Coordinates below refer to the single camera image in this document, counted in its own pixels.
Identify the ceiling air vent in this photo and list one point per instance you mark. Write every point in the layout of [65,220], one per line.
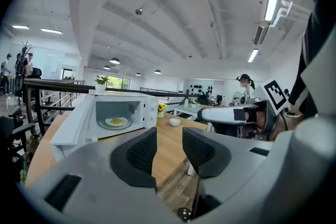
[260,34]

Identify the white microwave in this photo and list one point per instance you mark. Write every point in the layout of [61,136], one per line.
[151,112]

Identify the round ceiling sensor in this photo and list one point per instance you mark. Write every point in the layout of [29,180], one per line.
[139,11]

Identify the sunflower bouquet in vase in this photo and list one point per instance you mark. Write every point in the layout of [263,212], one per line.
[161,108]

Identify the person's right forearm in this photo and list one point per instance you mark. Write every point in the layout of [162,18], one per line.
[287,127]

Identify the small potted plant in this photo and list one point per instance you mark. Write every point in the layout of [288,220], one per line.
[193,104]

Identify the black metal railing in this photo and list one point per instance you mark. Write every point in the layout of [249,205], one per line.
[57,86]

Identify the white plate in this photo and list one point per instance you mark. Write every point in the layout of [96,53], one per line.
[107,121]

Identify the person's black top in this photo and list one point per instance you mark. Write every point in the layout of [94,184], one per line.
[315,34]

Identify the black shoe with yellow dots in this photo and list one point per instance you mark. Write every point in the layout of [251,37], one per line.
[184,213]

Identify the white fan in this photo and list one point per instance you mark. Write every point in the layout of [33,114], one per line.
[237,97]

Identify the green potted plant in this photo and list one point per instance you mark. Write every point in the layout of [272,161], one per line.
[101,82]

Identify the white bowl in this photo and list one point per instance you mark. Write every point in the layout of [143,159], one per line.
[174,122]

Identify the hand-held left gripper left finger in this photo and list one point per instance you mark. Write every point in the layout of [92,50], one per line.
[99,178]

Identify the wooden table with white legs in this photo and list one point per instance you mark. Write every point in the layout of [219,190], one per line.
[170,144]

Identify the row of black wall-hung items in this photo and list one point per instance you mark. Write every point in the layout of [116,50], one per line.
[195,85]

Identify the person's right hand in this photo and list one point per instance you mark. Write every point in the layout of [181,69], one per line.
[260,123]

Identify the black mesh office chair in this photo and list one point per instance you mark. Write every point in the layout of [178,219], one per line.
[10,133]

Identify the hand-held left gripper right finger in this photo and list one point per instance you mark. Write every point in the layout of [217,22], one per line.
[231,178]

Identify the white side table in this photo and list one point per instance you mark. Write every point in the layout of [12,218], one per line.
[189,110]

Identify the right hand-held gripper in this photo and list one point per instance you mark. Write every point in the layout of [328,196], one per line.
[274,97]

